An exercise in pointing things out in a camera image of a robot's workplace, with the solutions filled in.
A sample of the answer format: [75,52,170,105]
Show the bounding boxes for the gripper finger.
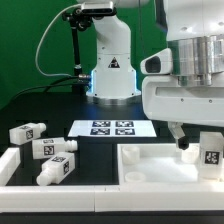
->
[168,122,189,150]

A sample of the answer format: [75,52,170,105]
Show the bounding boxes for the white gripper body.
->
[142,75,224,127]

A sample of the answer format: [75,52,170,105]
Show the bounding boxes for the white square tabletop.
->
[117,143,224,183]

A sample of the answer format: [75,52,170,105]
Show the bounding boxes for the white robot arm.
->
[77,0,224,149]

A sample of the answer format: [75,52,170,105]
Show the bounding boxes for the white U-shaped fence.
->
[0,145,224,213]

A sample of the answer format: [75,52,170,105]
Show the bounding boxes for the white marker sheet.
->
[68,120,156,137]

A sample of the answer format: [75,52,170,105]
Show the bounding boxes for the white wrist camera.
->
[140,48,173,75]

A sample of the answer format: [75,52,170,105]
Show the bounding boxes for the grey cable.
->
[34,3,91,81]

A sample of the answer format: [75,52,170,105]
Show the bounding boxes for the black cables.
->
[9,75,91,101]

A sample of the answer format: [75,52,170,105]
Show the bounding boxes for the black camera stand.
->
[62,9,92,96]

